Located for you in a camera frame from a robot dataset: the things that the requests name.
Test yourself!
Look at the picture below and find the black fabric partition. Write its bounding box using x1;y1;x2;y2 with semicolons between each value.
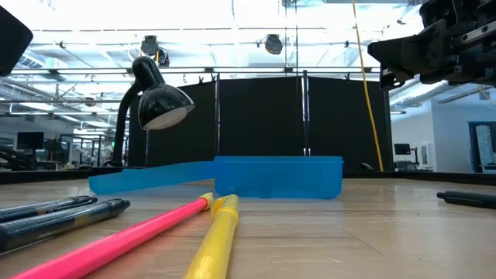
129;75;392;171

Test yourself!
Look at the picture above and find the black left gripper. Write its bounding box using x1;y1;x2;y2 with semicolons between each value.
0;5;34;77

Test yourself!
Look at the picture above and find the blue translucent plastic supply box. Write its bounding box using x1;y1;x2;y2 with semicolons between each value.
88;156;344;200

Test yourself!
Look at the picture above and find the black pen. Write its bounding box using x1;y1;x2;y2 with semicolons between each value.
0;198;131;255
0;195;98;224
436;190;496;210

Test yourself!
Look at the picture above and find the black hanging spotlight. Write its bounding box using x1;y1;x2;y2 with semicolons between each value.
264;33;284;55
140;34;171;67

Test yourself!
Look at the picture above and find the yellow pen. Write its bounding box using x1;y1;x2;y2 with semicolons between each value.
184;194;240;279

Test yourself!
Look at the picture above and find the yellow hanging cable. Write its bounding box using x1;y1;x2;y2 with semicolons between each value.
351;0;384;173

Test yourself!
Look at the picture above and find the pink pencil with yellow tip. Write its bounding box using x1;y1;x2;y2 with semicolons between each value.
9;192;214;279

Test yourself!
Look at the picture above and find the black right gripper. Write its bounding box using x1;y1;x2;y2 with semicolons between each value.
367;0;496;91

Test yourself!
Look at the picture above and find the black desk lamp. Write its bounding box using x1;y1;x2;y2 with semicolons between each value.
111;56;195;167

